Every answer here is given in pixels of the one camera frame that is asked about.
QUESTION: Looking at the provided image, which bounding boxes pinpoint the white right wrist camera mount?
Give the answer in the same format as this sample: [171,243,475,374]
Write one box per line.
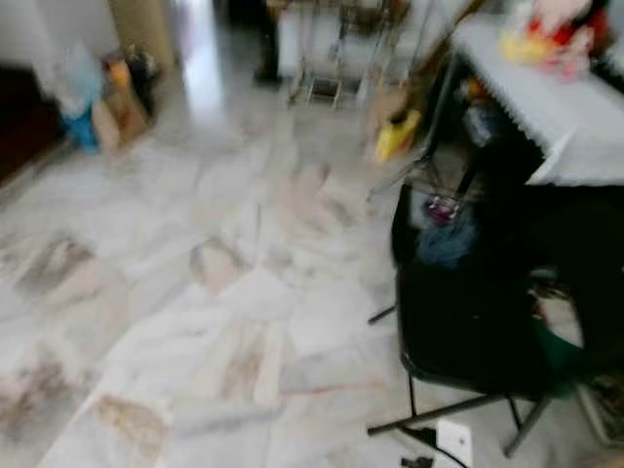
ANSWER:
[436,419,474,468]

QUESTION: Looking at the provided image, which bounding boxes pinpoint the yellow plastic object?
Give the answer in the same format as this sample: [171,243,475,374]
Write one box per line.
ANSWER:
[374,107,422,164]

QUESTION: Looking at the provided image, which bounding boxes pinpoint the red yellow plush toys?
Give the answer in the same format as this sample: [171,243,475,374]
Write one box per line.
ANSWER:
[497,0,610,79]

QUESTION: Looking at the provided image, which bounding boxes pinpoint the blue plastic bag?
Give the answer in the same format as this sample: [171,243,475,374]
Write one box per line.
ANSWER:
[58,63,103,152]

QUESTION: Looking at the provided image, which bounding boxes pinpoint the green plastic basin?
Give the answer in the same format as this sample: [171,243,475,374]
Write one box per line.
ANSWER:
[536,322,586,386]

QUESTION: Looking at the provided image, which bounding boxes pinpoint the table with white cloth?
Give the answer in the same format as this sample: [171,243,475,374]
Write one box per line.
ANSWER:
[453,12,624,186]

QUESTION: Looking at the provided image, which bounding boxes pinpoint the metal wire rack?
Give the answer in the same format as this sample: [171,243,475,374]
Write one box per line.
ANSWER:
[278,0,410,106]

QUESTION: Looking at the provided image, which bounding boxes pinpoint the black folding chair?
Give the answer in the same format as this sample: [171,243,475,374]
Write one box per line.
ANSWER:
[366,180,624,459]

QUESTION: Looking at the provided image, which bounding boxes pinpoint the dark wooden furniture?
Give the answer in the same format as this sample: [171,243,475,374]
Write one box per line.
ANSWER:
[0,63,64,181]

